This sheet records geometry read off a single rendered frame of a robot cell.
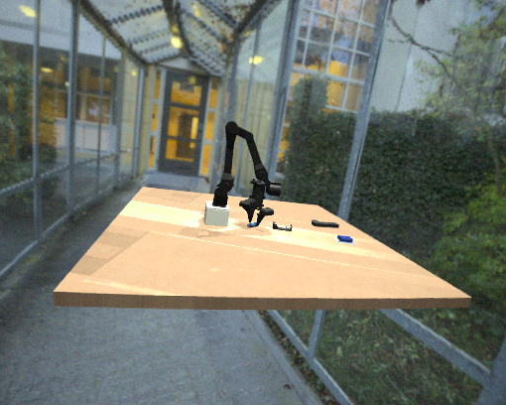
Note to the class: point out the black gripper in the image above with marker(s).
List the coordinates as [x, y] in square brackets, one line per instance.
[263, 211]

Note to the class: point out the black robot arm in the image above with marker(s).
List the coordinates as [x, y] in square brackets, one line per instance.
[220, 197]

